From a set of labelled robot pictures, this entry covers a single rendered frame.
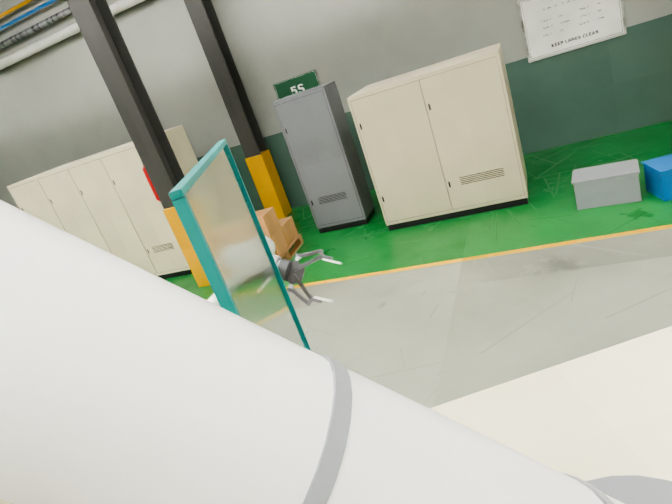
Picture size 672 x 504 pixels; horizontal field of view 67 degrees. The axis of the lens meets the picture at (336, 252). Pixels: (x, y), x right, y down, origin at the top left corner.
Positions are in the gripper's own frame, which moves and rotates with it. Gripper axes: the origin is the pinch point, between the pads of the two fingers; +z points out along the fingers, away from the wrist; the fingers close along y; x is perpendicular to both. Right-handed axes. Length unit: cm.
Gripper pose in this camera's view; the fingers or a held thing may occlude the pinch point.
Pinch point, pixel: (334, 281)
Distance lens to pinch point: 179.3
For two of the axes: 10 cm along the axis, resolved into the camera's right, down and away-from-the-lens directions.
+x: -1.0, -0.4, -9.9
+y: -2.3, 9.7, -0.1
